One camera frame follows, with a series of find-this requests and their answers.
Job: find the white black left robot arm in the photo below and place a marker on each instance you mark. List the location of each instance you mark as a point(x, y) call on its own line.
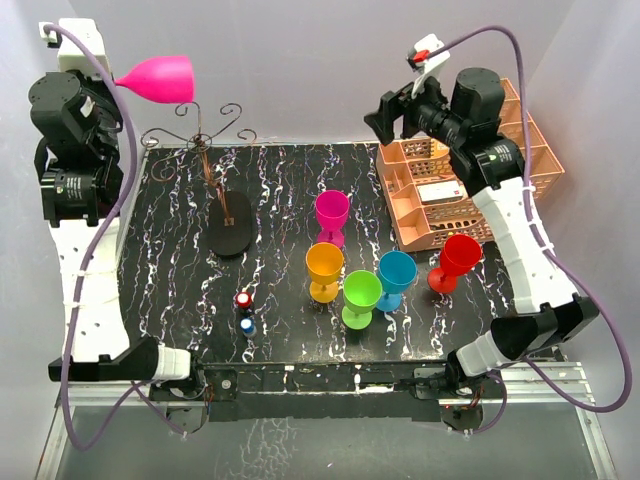
point(77, 164)

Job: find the copper wire wine glass rack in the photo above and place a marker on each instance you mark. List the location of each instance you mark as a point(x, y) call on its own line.
point(230, 218)

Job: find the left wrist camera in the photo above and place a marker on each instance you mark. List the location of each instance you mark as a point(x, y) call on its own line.
point(69, 56)

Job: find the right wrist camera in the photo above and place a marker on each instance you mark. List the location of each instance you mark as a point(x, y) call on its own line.
point(423, 60)

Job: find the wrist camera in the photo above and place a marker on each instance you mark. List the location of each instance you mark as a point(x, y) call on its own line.
point(69, 56)
point(423, 60)

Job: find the green wine glass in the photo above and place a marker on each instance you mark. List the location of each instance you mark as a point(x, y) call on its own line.
point(361, 292)

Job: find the orange wine glass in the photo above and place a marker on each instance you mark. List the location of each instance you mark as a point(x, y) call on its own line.
point(324, 262)

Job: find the red wine glass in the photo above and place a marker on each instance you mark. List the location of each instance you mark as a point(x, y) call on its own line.
point(458, 257)

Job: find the white red box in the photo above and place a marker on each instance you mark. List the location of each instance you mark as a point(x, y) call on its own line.
point(441, 192)

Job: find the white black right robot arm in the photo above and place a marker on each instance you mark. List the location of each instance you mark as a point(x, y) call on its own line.
point(549, 308)

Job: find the pink wine glass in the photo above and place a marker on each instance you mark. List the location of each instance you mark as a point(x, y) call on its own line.
point(162, 79)
point(332, 210)

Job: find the aluminium base frame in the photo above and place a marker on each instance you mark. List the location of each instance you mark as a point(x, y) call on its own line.
point(343, 435)

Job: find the blue wine glass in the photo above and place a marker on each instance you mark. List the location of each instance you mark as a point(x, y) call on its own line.
point(397, 272)

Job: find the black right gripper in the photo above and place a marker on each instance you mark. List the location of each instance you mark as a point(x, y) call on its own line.
point(401, 103)

